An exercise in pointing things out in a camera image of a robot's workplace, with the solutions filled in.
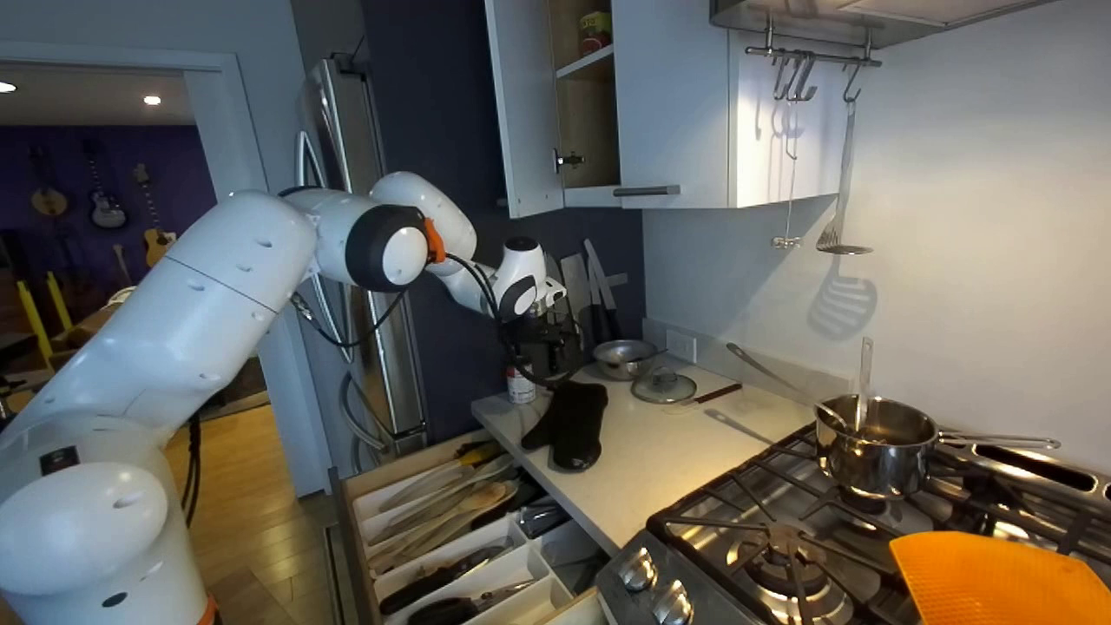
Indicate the white cutlery tray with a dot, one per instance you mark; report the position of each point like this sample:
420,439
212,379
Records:
464,542

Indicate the orange yellow cloth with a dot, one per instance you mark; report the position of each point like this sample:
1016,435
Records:
989,580

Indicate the hanging slotted spatula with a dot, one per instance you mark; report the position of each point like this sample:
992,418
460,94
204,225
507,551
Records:
845,301

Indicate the small steel bowl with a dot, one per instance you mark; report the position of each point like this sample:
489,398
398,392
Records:
622,358

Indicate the steel saucepan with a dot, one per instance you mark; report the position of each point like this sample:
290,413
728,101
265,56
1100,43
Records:
880,450

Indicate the black oven mitt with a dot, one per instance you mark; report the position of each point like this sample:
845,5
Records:
572,426

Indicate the stainless steel stove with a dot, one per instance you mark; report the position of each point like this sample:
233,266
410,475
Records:
779,542

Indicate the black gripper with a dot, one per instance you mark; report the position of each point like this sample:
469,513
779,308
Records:
545,344

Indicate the open wooden cutlery drawer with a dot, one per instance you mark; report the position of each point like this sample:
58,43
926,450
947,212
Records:
464,531

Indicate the stainless steel refrigerator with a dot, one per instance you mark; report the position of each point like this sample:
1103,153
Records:
364,336

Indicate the upper kitchen cabinet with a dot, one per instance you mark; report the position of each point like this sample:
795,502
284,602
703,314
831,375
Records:
652,107

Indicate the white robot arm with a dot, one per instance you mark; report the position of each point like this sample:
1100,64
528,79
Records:
92,528

